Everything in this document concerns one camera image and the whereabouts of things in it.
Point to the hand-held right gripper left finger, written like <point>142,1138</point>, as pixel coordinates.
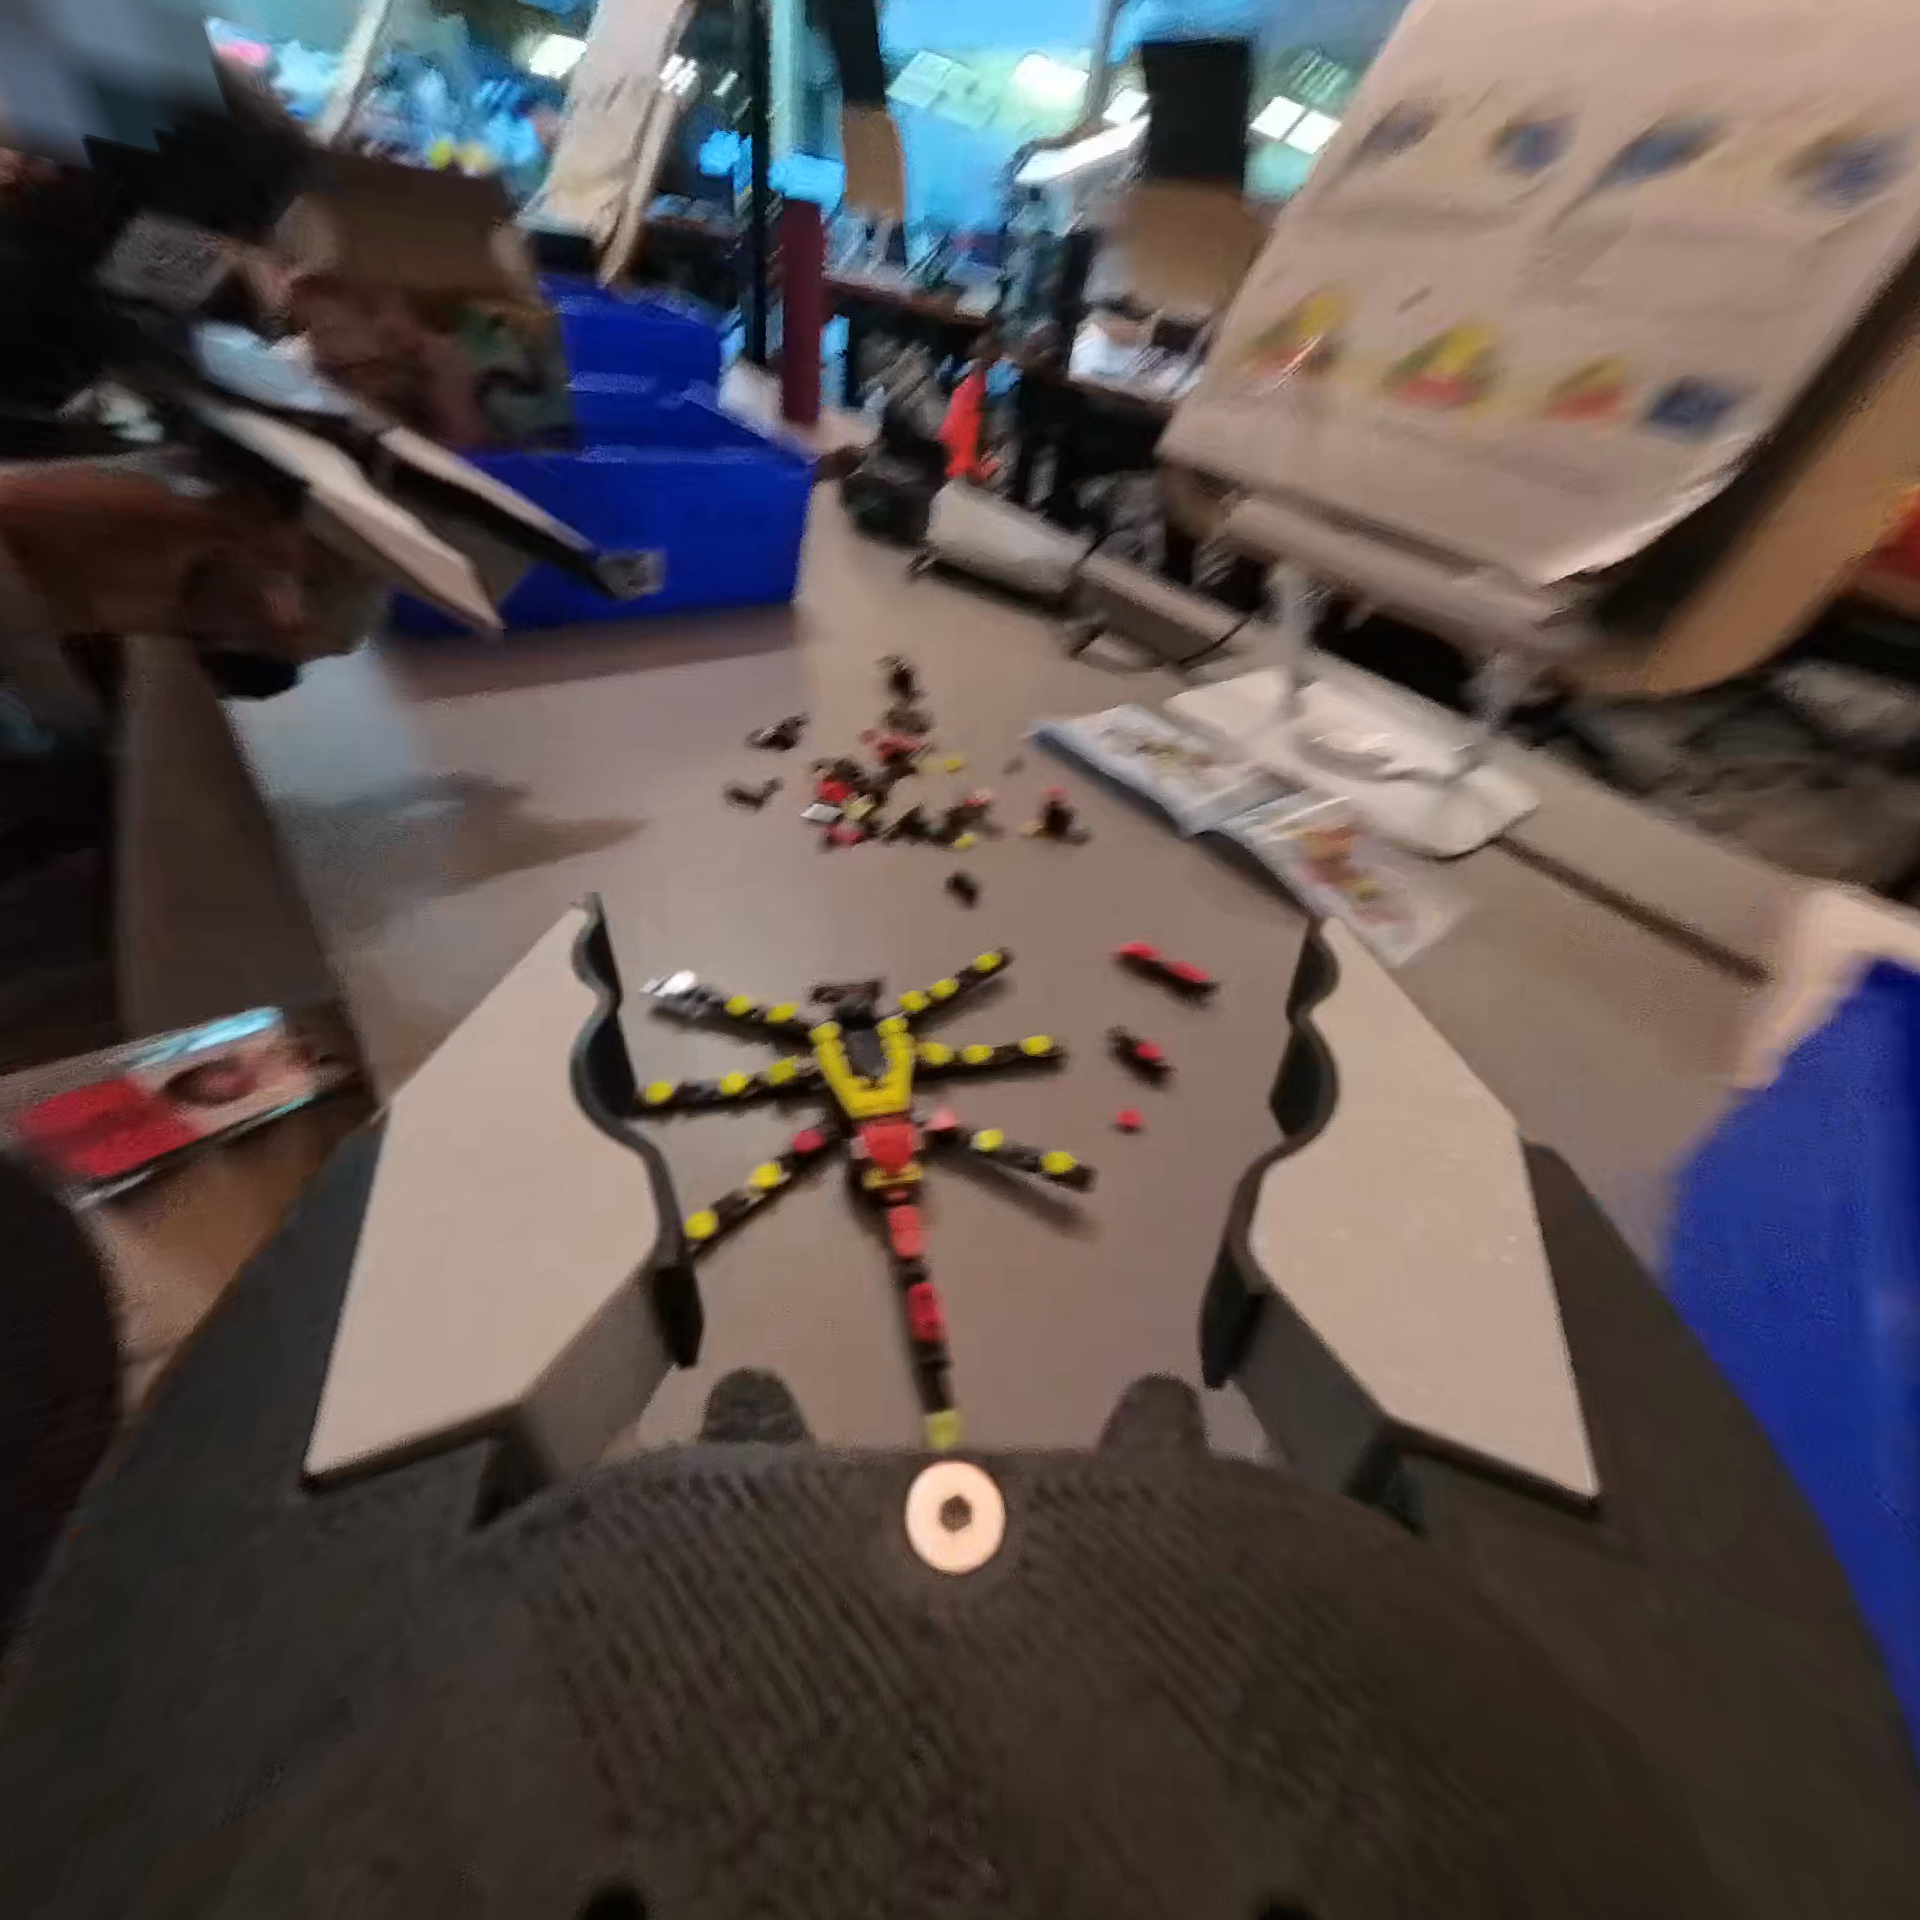
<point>480,1202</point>

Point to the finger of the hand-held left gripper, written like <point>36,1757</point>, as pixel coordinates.
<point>286,374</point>
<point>393,547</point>

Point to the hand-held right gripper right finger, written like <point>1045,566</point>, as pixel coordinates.
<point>1411,1229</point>

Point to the red black lego claw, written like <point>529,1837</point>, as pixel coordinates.
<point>1165,968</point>

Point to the black yellow lego scorpion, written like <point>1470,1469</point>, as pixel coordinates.
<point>869,1079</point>

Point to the lego instruction booklet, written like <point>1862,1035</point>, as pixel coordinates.
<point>1276,810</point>

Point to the pile of lego pieces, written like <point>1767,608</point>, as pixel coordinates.
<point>886,795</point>

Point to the small black red lego assembly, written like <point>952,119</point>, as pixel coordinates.
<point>1142,1054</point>

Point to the printed lego box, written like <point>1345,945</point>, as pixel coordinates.
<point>167,1100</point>

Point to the person's left hand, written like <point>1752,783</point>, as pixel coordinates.
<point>137,555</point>

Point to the brown cardboard box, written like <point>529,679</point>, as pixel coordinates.
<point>397,222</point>

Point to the blue bin with printed tag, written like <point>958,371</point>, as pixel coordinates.
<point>675,525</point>

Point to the blue plastic bin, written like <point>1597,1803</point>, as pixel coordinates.
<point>1801,1322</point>

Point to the white tablet stand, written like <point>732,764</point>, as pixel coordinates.
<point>1378,748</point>

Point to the orange traffic cone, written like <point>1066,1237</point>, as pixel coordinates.
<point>967,421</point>

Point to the black power adapter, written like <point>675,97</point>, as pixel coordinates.
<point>1157,608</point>

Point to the printed instruction board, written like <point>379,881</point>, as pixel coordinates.
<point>1546,301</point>

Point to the dark red post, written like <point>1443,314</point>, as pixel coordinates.
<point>803,309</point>

